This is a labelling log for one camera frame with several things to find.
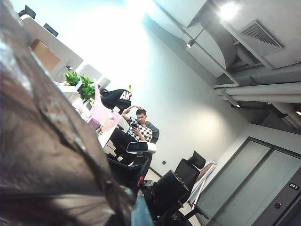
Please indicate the pink plastic bag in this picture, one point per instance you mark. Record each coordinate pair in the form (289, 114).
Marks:
(103, 117)

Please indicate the black ceiling spotlight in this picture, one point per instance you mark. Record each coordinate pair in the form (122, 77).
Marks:
(190, 44)

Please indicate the grey ceiling pipe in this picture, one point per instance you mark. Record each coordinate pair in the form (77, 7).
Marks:
(270, 99)
(270, 89)

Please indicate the white folding board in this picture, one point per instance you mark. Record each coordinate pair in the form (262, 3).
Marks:
(204, 179)

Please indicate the white ventilation duct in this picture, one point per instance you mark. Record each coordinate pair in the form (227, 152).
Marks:
(218, 54)

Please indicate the brown cardboard box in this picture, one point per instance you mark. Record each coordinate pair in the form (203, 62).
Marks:
(45, 55)

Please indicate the black bag white letters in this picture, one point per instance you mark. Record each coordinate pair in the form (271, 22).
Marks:
(113, 99)

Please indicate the person in plaid shirt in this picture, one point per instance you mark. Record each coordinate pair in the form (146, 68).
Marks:
(143, 134)

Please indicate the green potted plant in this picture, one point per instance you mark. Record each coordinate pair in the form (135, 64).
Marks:
(71, 78)
(87, 89)

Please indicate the white ceiling air vent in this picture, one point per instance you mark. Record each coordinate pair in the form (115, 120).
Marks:
(261, 37)

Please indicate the black door lock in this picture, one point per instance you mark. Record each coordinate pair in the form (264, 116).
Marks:
(277, 204)

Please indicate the frosted glass door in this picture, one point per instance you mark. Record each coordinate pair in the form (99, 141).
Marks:
(247, 183)

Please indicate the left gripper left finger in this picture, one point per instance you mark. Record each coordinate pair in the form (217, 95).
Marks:
(130, 197)

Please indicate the grey office chair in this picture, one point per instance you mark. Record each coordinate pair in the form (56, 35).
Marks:
(154, 130)

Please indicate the white wall shelf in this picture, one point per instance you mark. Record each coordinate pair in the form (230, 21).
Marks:
(70, 56)

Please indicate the black garbage bag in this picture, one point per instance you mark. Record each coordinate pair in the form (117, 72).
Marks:
(47, 153)

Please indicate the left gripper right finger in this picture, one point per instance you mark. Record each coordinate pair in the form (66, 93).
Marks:
(142, 212)

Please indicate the black door number sign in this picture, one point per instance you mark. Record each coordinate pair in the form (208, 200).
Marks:
(294, 186)

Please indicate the round ceiling downlight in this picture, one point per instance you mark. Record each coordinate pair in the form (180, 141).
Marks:
(228, 10)

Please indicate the white black camera unit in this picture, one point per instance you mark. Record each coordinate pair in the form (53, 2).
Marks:
(138, 147)

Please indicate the black office chair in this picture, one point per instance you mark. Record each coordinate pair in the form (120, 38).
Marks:
(188, 169)

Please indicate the black box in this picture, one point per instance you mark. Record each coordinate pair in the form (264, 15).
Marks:
(27, 12)
(50, 29)

